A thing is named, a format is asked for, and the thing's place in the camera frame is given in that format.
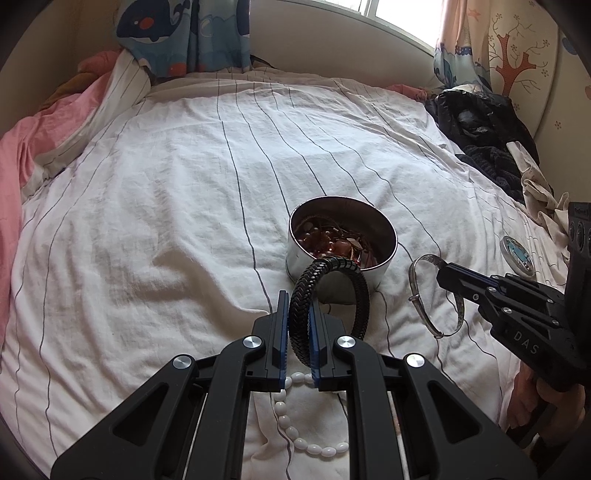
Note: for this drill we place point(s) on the whale print curtain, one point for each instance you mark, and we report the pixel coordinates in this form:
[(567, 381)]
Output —
[(184, 32)]

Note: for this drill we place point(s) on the pale cartoon print curtain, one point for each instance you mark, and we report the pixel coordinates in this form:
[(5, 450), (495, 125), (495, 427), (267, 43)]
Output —
[(457, 46)]

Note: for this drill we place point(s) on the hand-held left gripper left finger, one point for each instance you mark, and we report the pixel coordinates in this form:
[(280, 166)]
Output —
[(282, 332)]

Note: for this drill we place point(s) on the silver bangle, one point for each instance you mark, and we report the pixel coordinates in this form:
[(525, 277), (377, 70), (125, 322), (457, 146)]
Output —
[(413, 297)]

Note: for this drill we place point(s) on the round metal tin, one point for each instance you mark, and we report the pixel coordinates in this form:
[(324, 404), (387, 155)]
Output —
[(364, 217)]

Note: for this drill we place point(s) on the white striped duvet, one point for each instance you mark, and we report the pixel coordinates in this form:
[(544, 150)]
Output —
[(161, 207)]

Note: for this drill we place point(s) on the cream headboard with tree print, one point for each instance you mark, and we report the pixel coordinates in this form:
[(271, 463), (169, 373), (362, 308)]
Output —
[(545, 69)]

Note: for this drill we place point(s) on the beige crumpled cloth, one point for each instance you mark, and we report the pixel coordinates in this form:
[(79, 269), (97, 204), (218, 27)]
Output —
[(535, 184)]

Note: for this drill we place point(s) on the round tin lid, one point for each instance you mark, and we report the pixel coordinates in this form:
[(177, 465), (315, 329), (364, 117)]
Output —
[(517, 254)]

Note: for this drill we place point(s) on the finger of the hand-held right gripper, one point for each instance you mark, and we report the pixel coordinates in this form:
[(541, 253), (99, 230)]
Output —
[(475, 275), (461, 288)]

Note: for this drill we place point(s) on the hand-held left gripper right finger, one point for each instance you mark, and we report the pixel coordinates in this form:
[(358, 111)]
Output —
[(315, 341)]

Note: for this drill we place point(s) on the pink blanket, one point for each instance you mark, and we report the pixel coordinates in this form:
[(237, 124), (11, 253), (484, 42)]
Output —
[(27, 152)]

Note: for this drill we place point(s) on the black jacket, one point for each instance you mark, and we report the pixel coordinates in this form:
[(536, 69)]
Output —
[(480, 124)]

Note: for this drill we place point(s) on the person's right hand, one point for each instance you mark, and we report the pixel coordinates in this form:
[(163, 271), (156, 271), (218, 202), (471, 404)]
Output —
[(519, 401)]

